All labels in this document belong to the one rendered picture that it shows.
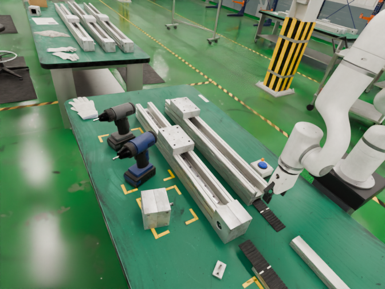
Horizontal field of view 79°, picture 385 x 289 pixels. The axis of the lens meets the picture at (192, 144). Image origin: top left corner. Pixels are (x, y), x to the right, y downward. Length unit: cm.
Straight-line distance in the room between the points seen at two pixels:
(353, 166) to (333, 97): 58
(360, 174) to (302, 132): 57
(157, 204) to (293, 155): 48
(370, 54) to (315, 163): 30
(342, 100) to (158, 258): 72
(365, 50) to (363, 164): 64
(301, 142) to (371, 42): 29
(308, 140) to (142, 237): 63
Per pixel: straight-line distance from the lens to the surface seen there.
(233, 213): 87
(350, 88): 74
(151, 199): 85
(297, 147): 78
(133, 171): 99
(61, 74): 235
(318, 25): 634
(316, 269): 98
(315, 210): 117
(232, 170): 103
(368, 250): 118
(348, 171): 128
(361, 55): 73
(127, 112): 111
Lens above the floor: 155
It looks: 38 degrees down
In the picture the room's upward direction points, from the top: 10 degrees clockwise
